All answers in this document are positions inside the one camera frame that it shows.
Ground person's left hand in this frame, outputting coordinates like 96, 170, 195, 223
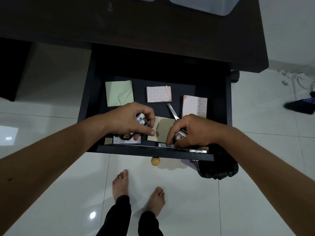
106, 102, 156, 140

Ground white power strip with cables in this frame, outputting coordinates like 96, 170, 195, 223
278, 69, 315, 91

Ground green sticky note pad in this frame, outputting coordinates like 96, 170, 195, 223
105, 80, 134, 107

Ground black trousers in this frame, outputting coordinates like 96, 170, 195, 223
95, 195, 164, 236

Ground person's left forearm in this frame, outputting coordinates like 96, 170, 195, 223
0, 111, 112, 236

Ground large pink sticky note pad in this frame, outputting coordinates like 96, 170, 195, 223
182, 95, 208, 119

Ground small pink sticky note pad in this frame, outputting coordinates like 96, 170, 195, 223
146, 86, 172, 103

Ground black trash bag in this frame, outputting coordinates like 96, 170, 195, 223
196, 152, 239, 180

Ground person's foot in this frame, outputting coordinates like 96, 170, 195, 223
146, 186, 166, 218
112, 169, 129, 202

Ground person's right hand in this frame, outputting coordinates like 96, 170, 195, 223
165, 114, 222, 149

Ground person's left foot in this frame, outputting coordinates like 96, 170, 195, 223
112, 169, 129, 202

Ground dark wooden desk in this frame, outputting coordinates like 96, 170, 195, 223
0, 0, 269, 102

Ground person's right foot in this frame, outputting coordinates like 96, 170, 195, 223
146, 186, 166, 218

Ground silver scissors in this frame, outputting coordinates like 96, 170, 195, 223
167, 103, 181, 121

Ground brown kraft paper pad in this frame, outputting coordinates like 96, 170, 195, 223
147, 116, 177, 143

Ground black open drawer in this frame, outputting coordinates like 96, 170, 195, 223
77, 43, 233, 162

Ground large translucent plastic container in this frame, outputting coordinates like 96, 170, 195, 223
167, 0, 243, 17

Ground dark bag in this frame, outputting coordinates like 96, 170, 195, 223
283, 91, 315, 115

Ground person's right forearm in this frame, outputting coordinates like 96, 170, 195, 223
218, 125, 315, 236

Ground white paper card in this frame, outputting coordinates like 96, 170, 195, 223
113, 134, 141, 144

